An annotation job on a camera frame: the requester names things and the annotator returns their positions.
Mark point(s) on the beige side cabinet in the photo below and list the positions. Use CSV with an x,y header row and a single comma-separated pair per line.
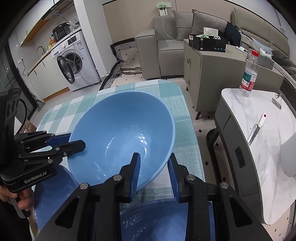
x,y
208,76

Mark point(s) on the black box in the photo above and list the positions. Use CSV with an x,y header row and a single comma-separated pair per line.
x,y
208,44

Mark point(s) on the black pressure cooker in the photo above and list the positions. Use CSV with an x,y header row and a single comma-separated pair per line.
x,y
61,32

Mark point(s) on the navy cushion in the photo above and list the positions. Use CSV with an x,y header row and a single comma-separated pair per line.
x,y
232,34

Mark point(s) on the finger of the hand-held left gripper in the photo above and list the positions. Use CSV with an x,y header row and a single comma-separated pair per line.
x,y
59,139
74,146

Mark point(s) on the plastic water bottle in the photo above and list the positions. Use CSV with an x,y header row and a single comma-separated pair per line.
x,y
248,78

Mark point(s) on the white wall cabinet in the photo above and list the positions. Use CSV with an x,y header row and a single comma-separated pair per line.
x,y
41,20

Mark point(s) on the patterned cardboard box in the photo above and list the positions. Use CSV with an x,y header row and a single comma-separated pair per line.
x,y
30,126

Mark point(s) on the white kitchen cabinet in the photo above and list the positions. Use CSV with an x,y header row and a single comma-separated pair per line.
x,y
48,76

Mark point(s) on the white box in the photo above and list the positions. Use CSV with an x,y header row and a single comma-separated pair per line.
x,y
210,31

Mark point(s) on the white wall socket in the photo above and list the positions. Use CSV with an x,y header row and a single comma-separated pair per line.
x,y
164,9

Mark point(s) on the person's left hand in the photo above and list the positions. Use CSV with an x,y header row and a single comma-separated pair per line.
x,y
25,199

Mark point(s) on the small metal stand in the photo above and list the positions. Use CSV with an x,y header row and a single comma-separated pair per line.
x,y
277,102

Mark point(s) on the white washing machine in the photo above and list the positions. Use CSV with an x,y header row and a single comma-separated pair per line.
x,y
85,60

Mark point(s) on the person's left forearm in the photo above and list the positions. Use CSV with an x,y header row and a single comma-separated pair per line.
x,y
13,224

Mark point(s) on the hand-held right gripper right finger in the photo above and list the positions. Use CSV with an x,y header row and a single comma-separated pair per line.
x,y
173,178

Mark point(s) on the blue bowl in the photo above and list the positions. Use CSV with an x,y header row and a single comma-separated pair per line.
x,y
120,120
157,220
53,197

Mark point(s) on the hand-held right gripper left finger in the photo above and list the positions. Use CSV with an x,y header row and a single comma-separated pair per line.
x,y
136,171

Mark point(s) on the grey blanket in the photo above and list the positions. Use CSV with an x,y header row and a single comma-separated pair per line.
x,y
282,62

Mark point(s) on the grey cushion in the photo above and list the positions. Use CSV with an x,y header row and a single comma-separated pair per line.
x,y
208,20
182,25

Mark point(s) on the black white patterned rug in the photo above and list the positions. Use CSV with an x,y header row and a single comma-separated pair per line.
x,y
120,48

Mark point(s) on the kitchen faucet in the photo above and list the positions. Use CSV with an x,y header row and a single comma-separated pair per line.
x,y
41,49

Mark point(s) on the white marble side table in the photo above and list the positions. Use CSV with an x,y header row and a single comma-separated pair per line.
x,y
254,111

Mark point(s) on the grey sofa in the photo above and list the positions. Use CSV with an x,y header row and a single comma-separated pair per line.
x,y
148,53

